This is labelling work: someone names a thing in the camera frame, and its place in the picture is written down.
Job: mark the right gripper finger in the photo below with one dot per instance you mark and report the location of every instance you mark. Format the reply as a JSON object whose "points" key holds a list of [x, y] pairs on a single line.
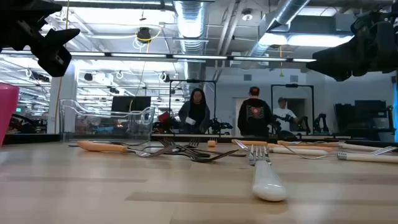
{"points": [[332, 63]]}

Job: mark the clear plastic bin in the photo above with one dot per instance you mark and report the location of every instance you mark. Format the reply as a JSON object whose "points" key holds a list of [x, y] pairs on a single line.
{"points": [[63, 124]]}

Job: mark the white pillar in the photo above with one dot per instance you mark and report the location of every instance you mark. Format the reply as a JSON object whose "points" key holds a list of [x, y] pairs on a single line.
{"points": [[66, 90]]}

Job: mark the black rig frame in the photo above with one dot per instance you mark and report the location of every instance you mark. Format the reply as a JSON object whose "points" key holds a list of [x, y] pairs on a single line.
{"points": [[192, 81], [292, 85]]}

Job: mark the long light bar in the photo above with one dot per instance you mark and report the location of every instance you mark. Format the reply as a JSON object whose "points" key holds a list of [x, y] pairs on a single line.
{"points": [[140, 55]]}

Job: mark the person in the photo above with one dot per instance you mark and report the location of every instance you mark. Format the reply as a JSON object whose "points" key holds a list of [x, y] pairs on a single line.
{"points": [[283, 115], [196, 112], [255, 115]]}

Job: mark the silver ventilation duct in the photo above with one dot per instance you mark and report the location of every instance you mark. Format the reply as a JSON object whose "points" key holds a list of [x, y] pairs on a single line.
{"points": [[281, 15], [190, 25]]}

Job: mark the red object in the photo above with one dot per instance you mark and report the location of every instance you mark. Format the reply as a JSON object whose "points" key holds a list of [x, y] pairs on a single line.
{"points": [[163, 119]]}

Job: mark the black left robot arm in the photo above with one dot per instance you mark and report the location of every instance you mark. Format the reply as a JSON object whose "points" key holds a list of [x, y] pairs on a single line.
{"points": [[28, 6]]}

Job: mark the pink plastic bin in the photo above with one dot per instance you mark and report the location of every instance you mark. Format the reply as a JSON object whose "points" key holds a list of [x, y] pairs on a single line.
{"points": [[7, 109]]}

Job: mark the black monitor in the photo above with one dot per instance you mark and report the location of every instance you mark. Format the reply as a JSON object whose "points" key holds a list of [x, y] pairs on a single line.
{"points": [[130, 104]]}

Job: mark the black shelving unit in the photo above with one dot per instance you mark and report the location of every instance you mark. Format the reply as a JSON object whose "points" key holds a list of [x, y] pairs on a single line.
{"points": [[367, 115]]}

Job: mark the black background robot arm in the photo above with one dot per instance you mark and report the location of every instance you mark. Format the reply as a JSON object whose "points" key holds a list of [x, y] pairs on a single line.
{"points": [[220, 126], [320, 123]]}

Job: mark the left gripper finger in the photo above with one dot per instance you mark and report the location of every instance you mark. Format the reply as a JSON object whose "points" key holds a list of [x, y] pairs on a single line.
{"points": [[54, 62], [60, 35]]}

